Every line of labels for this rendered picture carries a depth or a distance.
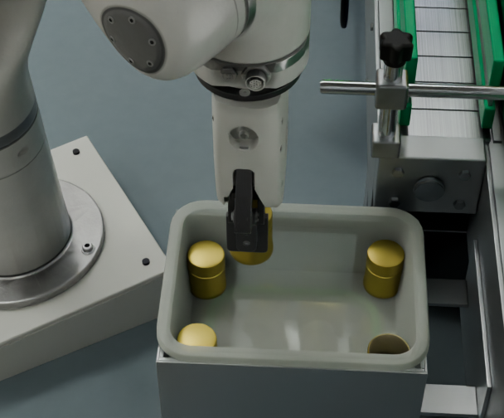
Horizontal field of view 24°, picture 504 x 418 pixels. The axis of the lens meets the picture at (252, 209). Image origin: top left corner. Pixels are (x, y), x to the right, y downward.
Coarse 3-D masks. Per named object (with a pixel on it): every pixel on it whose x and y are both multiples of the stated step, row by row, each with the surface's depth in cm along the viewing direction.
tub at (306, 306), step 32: (192, 224) 109; (224, 224) 109; (288, 224) 109; (320, 224) 108; (352, 224) 108; (384, 224) 108; (416, 224) 107; (288, 256) 111; (320, 256) 111; (352, 256) 111; (416, 256) 104; (256, 288) 111; (288, 288) 111; (320, 288) 111; (352, 288) 111; (416, 288) 102; (160, 320) 99; (192, 320) 108; (224, 320) 108; (256, 320) 108; (288, 320) 108; (320, 320) 108; (352, 320) 108; (384, 320) 108; (416, 320) 99; (192, 352) 97; (224, 352) 97; (256, 352) 97; (288, 352) 97; (320, 352) 97; (352, 352) 97; (416, 352) 97
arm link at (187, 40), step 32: (96, 0) 70; (128, 0) 69; (160, 0) 68; (192, 0) 69; (224, 0) 71; (128, 32) 70; (160, 32) 69; (192, 32) 70; (224, 32) 72; (160, 64) 71; (192, 64) 71
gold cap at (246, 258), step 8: (256, 200) 96; (272, 216) 95; (272, 224) 96; (272, 232) 96; (272, 240) 97; (272, 248) 97; (232, 256) 97; (240, 256) 96; (248, 256) 96; (256, 256) 96; (264, 256) 97; (248, 264) 97; (256, 264) 97
